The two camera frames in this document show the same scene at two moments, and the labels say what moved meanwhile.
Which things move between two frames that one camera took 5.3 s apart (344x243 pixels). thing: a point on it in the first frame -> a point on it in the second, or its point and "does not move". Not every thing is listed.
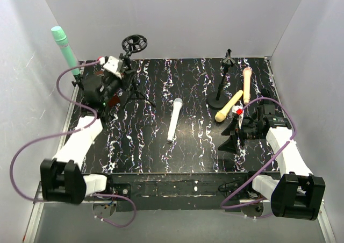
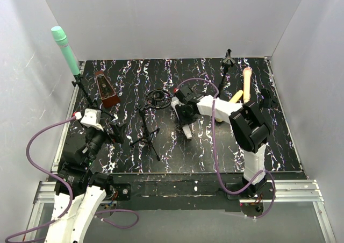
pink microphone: x=246 y=76 does not move
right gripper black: x=240 y=133 -> x=183 y=113
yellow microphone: x=220 y=116 does not move
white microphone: x=177 y=105 -> x=175 y=102
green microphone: x=61 y=39 does not move
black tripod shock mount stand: x=132 y=43 -> x=154 y=99
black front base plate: x=177 y=192 does not move
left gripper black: x=122 y=79 -> x=108 y=133
